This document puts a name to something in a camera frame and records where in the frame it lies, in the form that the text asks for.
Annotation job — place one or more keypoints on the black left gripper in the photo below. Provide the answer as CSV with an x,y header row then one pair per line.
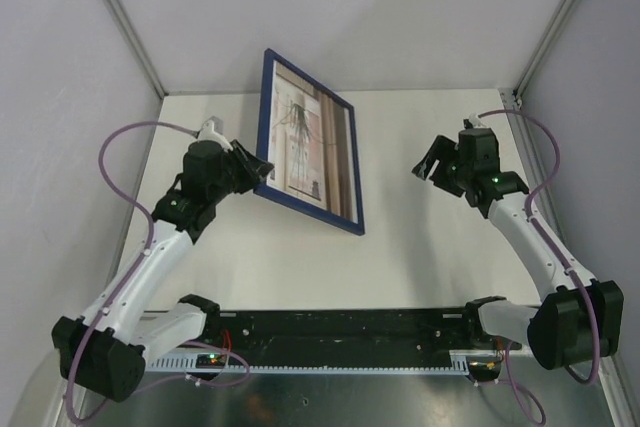
x,y
255,170

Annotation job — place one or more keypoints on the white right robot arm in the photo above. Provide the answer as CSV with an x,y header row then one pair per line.
x,y
579,317

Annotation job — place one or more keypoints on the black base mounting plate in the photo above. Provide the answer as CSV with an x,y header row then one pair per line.
x,y
357,335

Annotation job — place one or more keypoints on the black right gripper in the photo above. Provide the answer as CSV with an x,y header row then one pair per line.
x,y
442,150

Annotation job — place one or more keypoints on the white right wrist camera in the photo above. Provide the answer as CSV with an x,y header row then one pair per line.
x,y
473,121

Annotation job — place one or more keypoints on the printed interior photo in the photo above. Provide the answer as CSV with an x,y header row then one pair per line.
x,y
310,147

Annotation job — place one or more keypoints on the blue wooden picture frame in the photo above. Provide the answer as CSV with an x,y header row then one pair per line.
x,y
360,172

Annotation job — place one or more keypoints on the grey slotted cable duct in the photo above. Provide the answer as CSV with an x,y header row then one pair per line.
x,y
452,363

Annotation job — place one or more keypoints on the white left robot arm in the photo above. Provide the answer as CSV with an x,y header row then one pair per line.
x,y
106,349

